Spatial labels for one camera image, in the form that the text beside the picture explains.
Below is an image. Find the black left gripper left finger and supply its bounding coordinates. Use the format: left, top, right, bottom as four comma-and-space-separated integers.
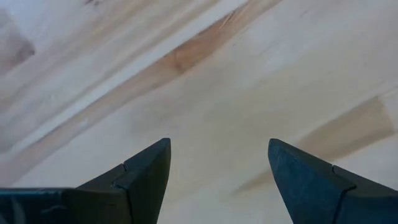
62, 138, 172, 224

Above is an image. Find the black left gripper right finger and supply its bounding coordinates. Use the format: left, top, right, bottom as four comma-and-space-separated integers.
267, 138, 398, 224

